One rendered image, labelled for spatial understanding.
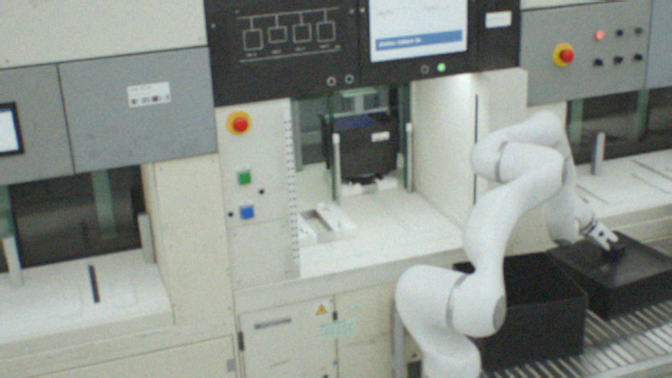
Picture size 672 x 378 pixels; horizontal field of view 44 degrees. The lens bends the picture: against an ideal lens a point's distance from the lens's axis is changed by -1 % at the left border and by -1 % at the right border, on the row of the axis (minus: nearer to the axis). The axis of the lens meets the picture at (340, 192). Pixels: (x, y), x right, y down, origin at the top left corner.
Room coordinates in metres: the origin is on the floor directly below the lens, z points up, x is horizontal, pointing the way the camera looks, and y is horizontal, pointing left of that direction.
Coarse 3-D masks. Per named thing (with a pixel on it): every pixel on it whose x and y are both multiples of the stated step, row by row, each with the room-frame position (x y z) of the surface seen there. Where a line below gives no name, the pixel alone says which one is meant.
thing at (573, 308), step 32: (512, 256) 2.10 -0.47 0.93; (544, 256) 2.11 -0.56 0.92; (512, 288) 2.10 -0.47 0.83; (544, 288) 2.10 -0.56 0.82; (576, 288) 1.91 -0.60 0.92; (512, 320) 1.81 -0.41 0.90; (544, 320) 1.83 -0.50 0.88; (576, 320) 1.84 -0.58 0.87; (480, 352) 1.83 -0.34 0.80; (512, 352) 1.81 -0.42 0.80; (544, 352) 1.83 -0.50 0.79; (576, 352) 1.84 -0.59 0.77
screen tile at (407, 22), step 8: (376, 0) 2.22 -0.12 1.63; (384, 0) 2.22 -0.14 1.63; (392, 0) 2.23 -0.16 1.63; (400, 0) 2.24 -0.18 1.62; (408, 0) 2.25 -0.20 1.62; (416, 0) 2.25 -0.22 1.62; (376, 8) 2.22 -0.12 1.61; (384, 8) 2.22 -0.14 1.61; (408, 8) 2.25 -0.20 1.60; (416, 8) 2.25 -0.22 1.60; (392, 16) 2.23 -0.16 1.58; (400, 16) 2.24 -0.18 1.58; (408, 16) 2.25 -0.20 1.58; (416, 16) 2.25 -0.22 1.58; (376, 24) 2.22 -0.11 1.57; (384, 24) 2.22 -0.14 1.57; (392, 24) 2.23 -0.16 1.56; (400, 24) 2.24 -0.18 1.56; (408, 24) 2.25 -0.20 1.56; (416, 24) 2.25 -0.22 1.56; (376, 32) 2.22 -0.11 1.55; (384, 32) 2.22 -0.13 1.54; (392, 32) 2.23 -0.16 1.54
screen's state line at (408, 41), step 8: (440, 32) 2.27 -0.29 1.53; (448, 32) 2.28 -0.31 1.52; (456, 32) 2.29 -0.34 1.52; (376, 40) 2.22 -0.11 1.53; (384, 40) 2.22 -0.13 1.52; (392, 40) 2.23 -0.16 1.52; (400, 40) 2.24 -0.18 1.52; (408, 40) 2.25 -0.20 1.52; (416, 40) 2.25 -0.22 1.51; (424, 40) 2.26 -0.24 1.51; (432, 40) 2.27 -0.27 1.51; (440, 40) 2.28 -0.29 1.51; (448, 40) 2.28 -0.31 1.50; (456, 40) 2.29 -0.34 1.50; (376, 48) 2.22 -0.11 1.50; (384, 48) 2.22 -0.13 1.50; (392, 48) 2.23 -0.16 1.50; (400, 48) 2.24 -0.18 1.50
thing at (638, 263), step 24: (576, 240) 2.32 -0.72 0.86; (624, 240) 2.31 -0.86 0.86; (576, 264) 2.16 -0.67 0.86; (600, 264) 2.15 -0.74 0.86; (624, 264) 2.15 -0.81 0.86; (648, 264) 2.14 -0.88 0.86; (600, 288) 2.04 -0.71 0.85; (624, 288) 2.03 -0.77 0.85; (648, 288) 2.07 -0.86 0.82; (600, 312) 2.04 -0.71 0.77; (624, 312) 2.04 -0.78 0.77
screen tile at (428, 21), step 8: (424, 0) 2.26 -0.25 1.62; (432, 0) 2.27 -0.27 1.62; (440, 0) 2.28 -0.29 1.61; (448, 0) 2.28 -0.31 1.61; (456, 0) 2.29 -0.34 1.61; (456, 8) 2.29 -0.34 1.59; (424, 16) 2.26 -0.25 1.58; (432, 16) 2.27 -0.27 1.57; (440, 16) 2.28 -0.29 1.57; (448, 16) 2.28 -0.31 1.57; (456, 16) 2.29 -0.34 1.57; (424, 24) 2.26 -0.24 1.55; (432, 24) 2.27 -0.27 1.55; (440, 24) 2.28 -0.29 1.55; (448, 24) 2.28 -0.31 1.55; (456, 24) 2.29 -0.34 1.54
